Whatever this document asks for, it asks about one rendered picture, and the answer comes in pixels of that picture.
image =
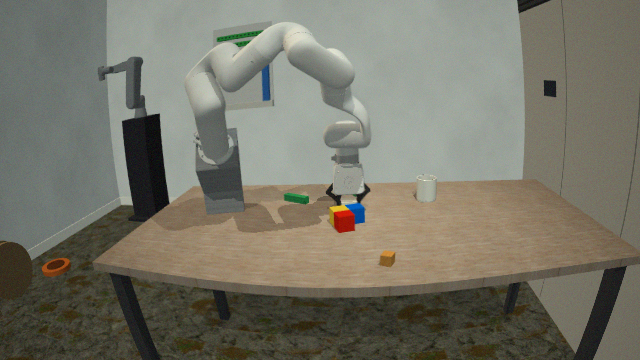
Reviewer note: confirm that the beige mug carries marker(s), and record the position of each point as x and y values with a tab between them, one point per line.
426	188

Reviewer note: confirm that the blue cube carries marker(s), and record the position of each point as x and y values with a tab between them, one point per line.
359	211

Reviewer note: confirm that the green rectangular bar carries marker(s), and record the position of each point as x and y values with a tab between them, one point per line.
302	199

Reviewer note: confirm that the red cube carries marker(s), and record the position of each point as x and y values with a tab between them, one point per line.
344	221

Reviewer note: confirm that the yellow cube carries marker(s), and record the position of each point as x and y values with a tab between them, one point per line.
335	209

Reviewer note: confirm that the orange cube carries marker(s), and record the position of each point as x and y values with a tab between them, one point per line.
387	258

